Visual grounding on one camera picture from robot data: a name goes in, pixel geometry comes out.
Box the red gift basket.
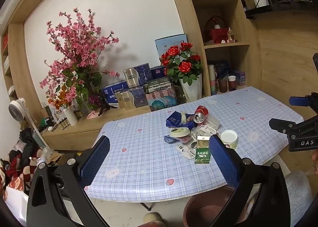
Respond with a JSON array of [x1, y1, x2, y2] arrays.
[[204, 16, 229, 44]]

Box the silver purple gift box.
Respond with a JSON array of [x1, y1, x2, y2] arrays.
[[117, 87, 149, 110], [123, 62, 151, 89]]

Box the pile of clothes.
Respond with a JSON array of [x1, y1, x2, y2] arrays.
[[0, 128, 41, 194]]

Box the beige shoe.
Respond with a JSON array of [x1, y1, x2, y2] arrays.
[[143, 212, 166, 227]]

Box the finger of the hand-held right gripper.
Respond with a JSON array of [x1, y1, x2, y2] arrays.
[[269, 118, 302, 135], [289, 96, 318, 112]]

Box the brown plastic bin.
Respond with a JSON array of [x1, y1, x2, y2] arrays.
[[183, 185, 250, 227]]

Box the red rose bouquet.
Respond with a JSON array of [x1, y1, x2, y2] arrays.
[[160, 42, 203, 86]]

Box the red soda can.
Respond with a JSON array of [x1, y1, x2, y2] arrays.
[[193, 105, 209, 124]]

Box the small blue box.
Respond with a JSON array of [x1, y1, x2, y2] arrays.
[[235, 70, 247, 86]]

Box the pink artificial blossom branches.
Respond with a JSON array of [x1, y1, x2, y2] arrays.
[[39, 7, 120, 108]]

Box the dark printed box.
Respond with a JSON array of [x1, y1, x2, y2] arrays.
[[146, 77, 172, 94]]

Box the purple blue box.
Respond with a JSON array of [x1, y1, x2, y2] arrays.
[[150, 66, 165, 80]]

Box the white printed plastic package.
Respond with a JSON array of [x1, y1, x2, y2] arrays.
[[191, 125, 217, 141]]

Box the blue foil wrapper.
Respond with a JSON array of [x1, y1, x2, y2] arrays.
[[164, 135, 182, 144]]

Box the white desk fan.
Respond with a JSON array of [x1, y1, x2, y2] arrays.
[[8, 97, 51, 154]]

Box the black mini tripod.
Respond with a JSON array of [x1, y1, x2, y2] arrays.
[[98, 95, 118, 116]]

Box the blue white cardboard box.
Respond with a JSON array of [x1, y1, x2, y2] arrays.
[[154, 34, 188, 59]]

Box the pink teal gift box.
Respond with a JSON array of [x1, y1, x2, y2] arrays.
[[145, 86, 178, 112]]

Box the white fluffy stool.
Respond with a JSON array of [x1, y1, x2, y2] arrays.
[[283, 170, 314, 220]]

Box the white paper cup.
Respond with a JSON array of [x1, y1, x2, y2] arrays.
[[220, 130, 238, 149]]

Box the dark blue box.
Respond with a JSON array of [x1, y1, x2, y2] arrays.
[[216, 60, 231, 80]]

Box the orange artificial flowers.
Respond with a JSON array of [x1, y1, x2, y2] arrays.
[[48, 85, 73, 110]]

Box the clear plastic container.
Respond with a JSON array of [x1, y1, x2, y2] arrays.
[[206, 115, 221, 128]]

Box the white printed card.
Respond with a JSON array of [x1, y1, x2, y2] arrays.
[[175, 142, 197, 160]]

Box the green rimmed white lid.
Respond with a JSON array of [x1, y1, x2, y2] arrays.
[[169, 128, 191, 139]]

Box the wooden shelf unit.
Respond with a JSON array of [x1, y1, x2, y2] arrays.
[[0, 0, 262, 151]]

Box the small white vase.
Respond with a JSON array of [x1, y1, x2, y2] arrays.
[[63, 107, 79, 126]]

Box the blue paper bag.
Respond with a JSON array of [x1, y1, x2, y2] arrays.
[[166, 111, 197, 129]]

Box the brown paper bag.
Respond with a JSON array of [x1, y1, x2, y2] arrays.
[[40, 102, 54, 126]]

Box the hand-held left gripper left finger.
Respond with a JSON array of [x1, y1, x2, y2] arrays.
[[26, 135, 111, 227]]

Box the stack of pastel cups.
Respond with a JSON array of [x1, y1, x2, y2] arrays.
[[208, 64, 218, 96]]

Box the green tea packet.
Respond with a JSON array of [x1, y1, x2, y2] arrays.
[[194, 135, 212, 165]]

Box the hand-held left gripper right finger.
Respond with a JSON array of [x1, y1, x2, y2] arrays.
[[209, 134, 291, 227]]

